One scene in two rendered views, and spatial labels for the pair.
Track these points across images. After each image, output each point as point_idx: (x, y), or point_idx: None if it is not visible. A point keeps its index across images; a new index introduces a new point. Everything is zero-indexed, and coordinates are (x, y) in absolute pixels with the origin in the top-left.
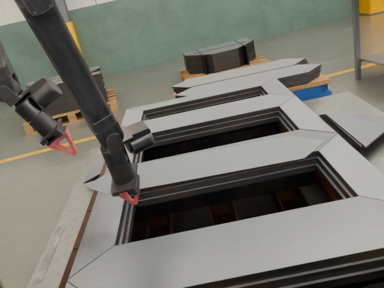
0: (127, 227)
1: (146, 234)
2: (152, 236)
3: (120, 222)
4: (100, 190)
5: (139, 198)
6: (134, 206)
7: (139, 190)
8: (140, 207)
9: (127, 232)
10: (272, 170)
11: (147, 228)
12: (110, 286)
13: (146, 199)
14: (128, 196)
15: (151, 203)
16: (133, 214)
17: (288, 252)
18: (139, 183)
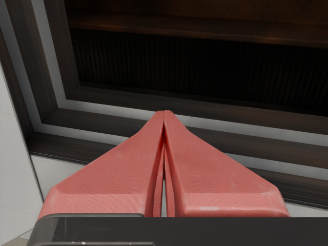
0: (285, 143)
1: (138, 29)
2: (103, 7)
3: (324, 199)
4: (6, 229)
5: (42, 79)
6: (87, 94)
7: (258, 175)
8: None
9: (326, 144)
10: None
11: (103, 26)
12: None
13: (45, 40)
14: (169, 193)
15: (63, 14)
16: (151, 102)
17: None
18: (204, 210)
